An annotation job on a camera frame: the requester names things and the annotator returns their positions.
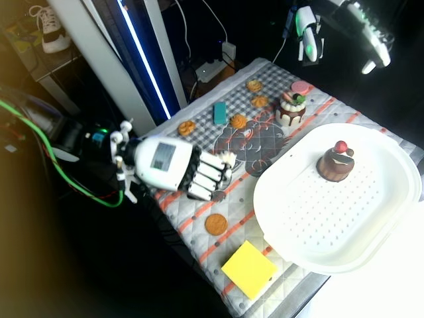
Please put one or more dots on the toy ice cream cone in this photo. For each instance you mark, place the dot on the toy ice cream cone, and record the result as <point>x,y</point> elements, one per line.
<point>229,158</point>

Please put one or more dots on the white power strip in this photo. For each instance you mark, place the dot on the white power strip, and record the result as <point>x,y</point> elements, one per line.
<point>210,71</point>

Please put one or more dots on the white perforated plastic tray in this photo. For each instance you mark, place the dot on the white perforated plastic tray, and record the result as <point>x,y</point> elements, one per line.
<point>334,225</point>

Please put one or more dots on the round brown biscuit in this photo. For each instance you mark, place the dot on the round brown biscuit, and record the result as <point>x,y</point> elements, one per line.
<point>216,224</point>

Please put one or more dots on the white and black sneaker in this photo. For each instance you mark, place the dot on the white and black sneaker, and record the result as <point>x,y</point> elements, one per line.
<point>51,31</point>

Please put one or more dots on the teal rectangular block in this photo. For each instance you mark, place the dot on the teal rectangular block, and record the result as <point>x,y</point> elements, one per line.
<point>220,113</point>

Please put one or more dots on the grey shelf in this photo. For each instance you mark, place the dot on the grey shelf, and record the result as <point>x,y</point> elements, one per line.
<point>56,71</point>

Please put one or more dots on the chocolate dome cake with cherry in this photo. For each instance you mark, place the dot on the chocolate dome cake with cherry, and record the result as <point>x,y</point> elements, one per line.
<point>334,165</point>

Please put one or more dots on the pink round toy macaron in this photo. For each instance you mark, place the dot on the pink round toy macaron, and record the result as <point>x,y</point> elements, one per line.
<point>300,87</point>

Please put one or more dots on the white post with blue light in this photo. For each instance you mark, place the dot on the white post with blue light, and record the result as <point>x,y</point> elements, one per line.
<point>99,49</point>

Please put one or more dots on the white chocolate-drip fruit cake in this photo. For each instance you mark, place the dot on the white chocolate-drip fruit cake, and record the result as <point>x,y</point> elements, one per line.
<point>290,112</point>

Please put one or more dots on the grey quilt with bear print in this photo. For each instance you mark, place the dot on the grey quilt with bear print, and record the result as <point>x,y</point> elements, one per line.
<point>238,198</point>

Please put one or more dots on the yellow square block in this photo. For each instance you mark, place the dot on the yellow square block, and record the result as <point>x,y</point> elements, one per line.
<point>249,270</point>

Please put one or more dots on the orange swirl cookie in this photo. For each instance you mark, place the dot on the orange swirl cookie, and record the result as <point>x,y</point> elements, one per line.
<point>259,101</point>
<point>187,128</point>
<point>238,121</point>
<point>254,86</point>

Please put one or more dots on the white plug adapter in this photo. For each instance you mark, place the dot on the white plug adapter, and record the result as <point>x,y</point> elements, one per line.
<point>228,50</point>

